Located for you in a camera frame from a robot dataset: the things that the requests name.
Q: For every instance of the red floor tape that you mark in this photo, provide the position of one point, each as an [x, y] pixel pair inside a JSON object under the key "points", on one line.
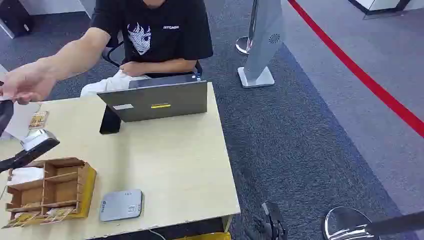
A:
{"points": [[361, 74]]}

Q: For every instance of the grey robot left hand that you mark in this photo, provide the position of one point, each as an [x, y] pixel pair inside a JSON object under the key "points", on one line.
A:
{"points": [[5, 116]]}

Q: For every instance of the black stanchion pole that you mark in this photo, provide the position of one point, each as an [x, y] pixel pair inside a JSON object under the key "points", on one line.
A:
{"points": [[397, 223]]}

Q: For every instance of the black cabinet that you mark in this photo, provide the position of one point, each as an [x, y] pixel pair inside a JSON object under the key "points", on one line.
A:
{"points": [[15, 16]]}

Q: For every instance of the person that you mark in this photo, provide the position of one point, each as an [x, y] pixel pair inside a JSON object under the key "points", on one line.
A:
{"points": [[165, 39]]}

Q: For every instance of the yellow crate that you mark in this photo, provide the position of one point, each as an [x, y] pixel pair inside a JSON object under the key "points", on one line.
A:
{"points": [[205, 236]]}

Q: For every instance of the grey standing kiosk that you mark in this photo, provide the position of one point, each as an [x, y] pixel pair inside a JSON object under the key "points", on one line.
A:
{"points": [[263, 39]]}

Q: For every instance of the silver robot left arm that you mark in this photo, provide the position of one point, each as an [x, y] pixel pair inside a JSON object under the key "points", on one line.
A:
{"points": [[34, 145]]}

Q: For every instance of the person's left hand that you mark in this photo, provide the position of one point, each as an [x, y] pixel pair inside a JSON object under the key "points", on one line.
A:
{"points": [[132, 69]]}

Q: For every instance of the white black-edged counter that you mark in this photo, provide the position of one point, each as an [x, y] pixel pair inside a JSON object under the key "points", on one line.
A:
{"points": [[381, 5]]}

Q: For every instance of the white paper sheet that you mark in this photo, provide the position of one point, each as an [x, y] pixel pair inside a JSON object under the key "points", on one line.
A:
{"points": [[21, 121]]}

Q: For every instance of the chrome stanchion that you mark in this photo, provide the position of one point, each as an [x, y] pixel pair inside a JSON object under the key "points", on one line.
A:
{"points": [[244, 44]]}

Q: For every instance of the printed card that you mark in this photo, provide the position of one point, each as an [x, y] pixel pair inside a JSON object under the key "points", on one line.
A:
{"points": [[20, 220], [58, 215], [38, 119]]}

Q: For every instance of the white cabinet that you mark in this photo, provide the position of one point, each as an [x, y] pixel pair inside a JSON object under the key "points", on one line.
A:
{"points": [[56, 6]]}

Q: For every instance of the grey card reader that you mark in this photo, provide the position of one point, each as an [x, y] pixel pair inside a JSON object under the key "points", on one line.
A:
{"points": [[121, 205]]}

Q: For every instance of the wooden card box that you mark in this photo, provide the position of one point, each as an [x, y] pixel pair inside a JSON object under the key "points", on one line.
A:
{"points": [[66, 192]]}

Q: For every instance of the grey laptop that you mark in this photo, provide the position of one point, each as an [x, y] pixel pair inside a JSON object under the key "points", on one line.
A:
{"points": [[155, 102]]}

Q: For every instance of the person's right hand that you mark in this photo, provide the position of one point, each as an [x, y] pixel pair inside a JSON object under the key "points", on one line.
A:
{"points": [[28, 82]]}

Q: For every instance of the black laptop stand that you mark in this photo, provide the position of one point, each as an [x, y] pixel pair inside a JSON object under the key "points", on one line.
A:
{"points": [[111, 122]]}

